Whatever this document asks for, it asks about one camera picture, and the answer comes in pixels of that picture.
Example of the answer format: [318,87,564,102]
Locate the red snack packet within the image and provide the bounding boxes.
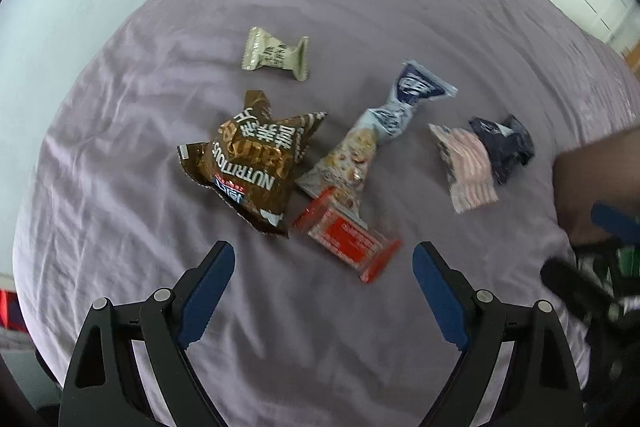
[291,187,403,284]

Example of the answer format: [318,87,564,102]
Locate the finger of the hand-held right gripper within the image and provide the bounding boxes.
[540,257,623,324]
[591,202,640,249]

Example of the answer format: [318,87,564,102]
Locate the blue and white cereal bag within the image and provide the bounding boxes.
[295,59,458,228]

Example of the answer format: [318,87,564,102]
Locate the beige snack packet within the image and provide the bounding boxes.
[241,26,311,82]

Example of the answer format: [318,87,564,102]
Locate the person's right forearm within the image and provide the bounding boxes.
[552,124,640,248]

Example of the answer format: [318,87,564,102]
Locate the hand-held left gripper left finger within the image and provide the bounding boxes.
[59,240,236,427]

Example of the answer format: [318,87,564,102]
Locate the pink striped snack packet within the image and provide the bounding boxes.
[428,123,500,215]

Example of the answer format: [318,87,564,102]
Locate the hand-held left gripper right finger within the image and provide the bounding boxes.
[412,241,587,427]

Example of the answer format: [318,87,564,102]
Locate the brown snack packet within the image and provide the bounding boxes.
[177,89,329,238]

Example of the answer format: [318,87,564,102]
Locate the dark navy snack packet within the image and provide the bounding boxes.
[468,114,536,186]

